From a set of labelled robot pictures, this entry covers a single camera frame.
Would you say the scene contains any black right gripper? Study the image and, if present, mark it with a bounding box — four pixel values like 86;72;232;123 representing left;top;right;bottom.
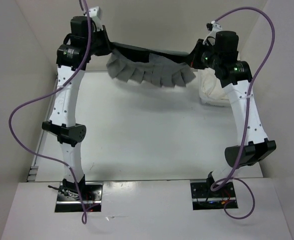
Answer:
184;38;221;70

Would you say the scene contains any grey pleated skirt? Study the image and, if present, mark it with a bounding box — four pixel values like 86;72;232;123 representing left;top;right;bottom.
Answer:
106;42;196;88

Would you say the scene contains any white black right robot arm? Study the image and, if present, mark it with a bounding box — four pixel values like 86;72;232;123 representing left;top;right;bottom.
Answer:
191;30;276;197

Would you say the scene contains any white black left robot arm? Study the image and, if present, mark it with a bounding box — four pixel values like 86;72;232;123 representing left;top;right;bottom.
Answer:
42;15;111;200

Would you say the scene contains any white crumpled cloth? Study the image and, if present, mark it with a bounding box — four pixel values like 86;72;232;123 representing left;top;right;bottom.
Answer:
199;67;229;101

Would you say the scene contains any white plastic basket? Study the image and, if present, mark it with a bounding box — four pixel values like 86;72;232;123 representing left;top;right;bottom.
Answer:
198;72;231;107

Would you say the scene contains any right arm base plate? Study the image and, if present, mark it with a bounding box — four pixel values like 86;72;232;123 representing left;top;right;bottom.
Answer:
190;180;238;211

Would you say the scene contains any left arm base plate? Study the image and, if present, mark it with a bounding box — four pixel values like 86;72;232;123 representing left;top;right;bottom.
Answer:
54;181;104;213

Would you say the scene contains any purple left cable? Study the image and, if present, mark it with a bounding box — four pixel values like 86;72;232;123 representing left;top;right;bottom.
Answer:
8;0;105;225

